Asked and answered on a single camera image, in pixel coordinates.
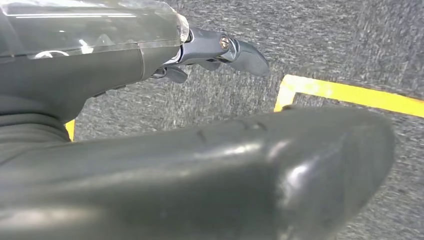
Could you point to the yellow floor tape square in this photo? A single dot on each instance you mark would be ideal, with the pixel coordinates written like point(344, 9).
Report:
point(348, 92)

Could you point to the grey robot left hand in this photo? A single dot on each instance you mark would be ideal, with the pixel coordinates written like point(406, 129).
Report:
point(198, 185)

